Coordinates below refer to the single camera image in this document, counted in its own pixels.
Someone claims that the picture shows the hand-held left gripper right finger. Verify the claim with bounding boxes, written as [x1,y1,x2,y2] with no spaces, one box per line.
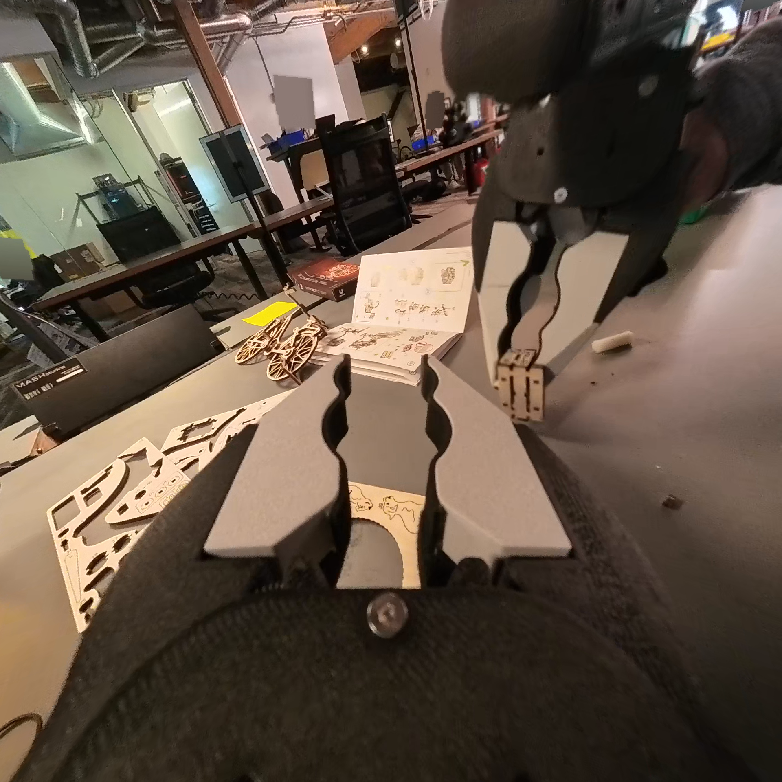
[422,356,573,576]

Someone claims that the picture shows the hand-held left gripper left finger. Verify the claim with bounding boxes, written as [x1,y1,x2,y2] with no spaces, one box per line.
[203,354,353,573]

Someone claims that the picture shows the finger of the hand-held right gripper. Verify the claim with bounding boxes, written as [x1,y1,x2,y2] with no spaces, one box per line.
[536,206,674,375]
[473,182,549,387]

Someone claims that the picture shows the small wooden box model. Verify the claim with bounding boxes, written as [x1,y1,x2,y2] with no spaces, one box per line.
[494,347,546,424]

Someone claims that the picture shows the person's right forearm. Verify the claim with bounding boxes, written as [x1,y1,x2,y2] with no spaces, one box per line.
[695,23,782,191]

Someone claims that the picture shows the wooden parts sheet small cutouts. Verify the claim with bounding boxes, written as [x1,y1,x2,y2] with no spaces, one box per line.
[160,390,295,472]

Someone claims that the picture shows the wooden bicycle model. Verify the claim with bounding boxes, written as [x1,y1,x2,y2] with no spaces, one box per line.
[235,283,329,386]

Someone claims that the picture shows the wooden parts sheet curved cutouts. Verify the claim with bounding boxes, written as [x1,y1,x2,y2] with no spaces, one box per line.
[47,437,199,634]

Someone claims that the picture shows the person's right hand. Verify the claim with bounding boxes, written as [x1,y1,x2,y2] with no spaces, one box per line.
[677,113,735,210]

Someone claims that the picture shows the open instruction booklet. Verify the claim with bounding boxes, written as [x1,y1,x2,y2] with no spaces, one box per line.
[310,247,475,387]

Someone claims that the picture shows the black mesh office chair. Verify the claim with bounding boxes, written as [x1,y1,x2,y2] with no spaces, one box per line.
[317,118,414,257]

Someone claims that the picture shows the yellow sticky note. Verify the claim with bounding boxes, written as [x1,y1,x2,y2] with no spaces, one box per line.
[242,301,294,326]

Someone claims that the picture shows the dark printed kit box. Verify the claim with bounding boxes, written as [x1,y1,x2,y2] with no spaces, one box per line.
[286,256,362,302]

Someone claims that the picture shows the black case with label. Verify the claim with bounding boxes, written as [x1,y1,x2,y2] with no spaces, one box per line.
[11,303,225,439]

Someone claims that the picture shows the long dark table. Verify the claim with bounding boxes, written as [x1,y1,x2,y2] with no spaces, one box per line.
[29,222,259,320]

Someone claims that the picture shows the black equipment cart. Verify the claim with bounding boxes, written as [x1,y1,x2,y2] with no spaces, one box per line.
[96,206,182,264]

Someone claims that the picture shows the grey panel on stand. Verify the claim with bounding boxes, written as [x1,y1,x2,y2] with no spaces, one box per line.
[199,125,270,204]

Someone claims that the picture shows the thin dark cable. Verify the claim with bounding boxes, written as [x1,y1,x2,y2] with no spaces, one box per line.
[0,710,45,782]

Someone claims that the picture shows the metal ventilation duct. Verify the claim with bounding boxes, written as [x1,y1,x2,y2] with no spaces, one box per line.
[0,60,88,161]

